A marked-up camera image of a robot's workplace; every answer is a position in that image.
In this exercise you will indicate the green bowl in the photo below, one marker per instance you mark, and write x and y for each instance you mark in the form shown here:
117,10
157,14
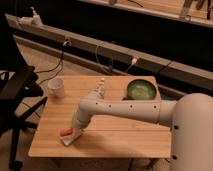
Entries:
140,89

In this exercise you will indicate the wooden table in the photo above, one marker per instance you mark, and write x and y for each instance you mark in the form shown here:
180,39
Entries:
107,136

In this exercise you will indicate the black office chair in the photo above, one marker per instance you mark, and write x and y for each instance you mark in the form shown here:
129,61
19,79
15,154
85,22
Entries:
17,81

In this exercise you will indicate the white sponge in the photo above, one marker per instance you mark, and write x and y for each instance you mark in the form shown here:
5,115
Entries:
69,139

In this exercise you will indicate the white cup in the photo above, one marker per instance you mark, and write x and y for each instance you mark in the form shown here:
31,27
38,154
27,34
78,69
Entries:
56,87

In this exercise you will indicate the white plastic bottle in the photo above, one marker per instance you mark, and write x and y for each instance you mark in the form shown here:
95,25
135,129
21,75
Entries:
101,86

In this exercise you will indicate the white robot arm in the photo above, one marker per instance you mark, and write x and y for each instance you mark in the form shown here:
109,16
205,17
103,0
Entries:
190,119

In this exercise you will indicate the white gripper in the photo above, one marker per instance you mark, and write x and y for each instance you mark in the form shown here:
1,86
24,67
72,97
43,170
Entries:
77,125

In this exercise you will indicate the white spray bottle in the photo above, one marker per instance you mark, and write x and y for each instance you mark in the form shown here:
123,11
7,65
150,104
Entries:
35,19

